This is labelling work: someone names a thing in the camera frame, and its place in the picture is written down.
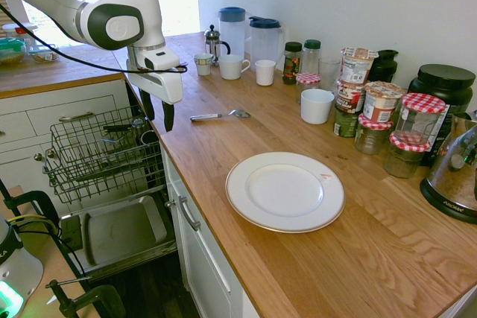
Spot stainless dishwasher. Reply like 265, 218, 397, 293
59, 79, 178, 282

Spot small patterned cup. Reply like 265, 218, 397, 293
193, 53, 214, 77

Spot white ribbed cup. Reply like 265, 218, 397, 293
254, 59, 277, 87

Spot green tub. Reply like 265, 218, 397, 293
332, 105, 359, 139

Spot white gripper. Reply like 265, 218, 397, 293
125, 59, 185, 133

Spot glass jar red checked lid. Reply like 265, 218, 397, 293
353, 112, 394, 156
382, 132, 432, 179

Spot white cabinet with drawer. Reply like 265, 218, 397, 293
159, 142, 262, 318

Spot small jar red checked lid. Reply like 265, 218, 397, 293
295, 72, 322, 106

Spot clear pitcher with blue lid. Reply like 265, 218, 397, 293
218, 6, 247, 61

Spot food container white lid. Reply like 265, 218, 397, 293
1, 22, 38, 42

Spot dark spice jar black lid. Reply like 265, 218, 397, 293
282, 41, 303, 86

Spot white knife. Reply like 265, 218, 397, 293
189, 108, 252, 123

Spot black C clamp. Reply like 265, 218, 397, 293
45, 275, 127, 318
2, 190, 60, 239

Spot white plate with gold rim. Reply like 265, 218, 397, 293
224, 151, 347, 235

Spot clear spice jar green lid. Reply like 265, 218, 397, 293
302, 39, 322, 75

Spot clear drinking glass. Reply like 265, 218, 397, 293
318, 57, 342, 92

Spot silver drawer handle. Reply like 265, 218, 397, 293
177, 195, 201, 232

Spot black shaker bottle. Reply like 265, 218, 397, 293
367, 49, 399, 83

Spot wire dishwasher rack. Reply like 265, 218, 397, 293
42, 105, 167, 206

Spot red and white yogurt tub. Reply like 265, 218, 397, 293
363, 80, 406, 122

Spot plain white cup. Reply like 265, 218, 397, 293
300, 89, 335, 125

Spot small clear food container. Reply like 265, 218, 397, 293
28, 44, 60, 63

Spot glass french press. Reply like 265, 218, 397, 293
203, 24, 231, 68

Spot yellow cable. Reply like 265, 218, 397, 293
5, 214, 60, 238

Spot food container green lid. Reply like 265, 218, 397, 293
0, 37, 28, 66

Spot white corner cabinet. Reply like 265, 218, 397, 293
0, 79, 130, 214

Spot black mug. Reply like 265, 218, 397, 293
140, 130, 160, 146

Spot brushed metal drawer handle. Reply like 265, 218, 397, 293
58, 111, 96, 122

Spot white yogurt tub foil lid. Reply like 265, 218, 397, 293
340, 47, 380, 86

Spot clear pitcher with teal lid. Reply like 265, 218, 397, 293
245, 16, 286, 69

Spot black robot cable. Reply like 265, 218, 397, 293
0, 3, 189, 74

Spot white mug with handle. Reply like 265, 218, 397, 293
218, 54, 251, 80

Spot large black protein tub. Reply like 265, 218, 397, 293
408, 63, 477, 167

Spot large jar red checked lid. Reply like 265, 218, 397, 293
393, 92, 447, 147

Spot steel electric kettle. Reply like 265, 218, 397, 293
420, 109, 477, 225

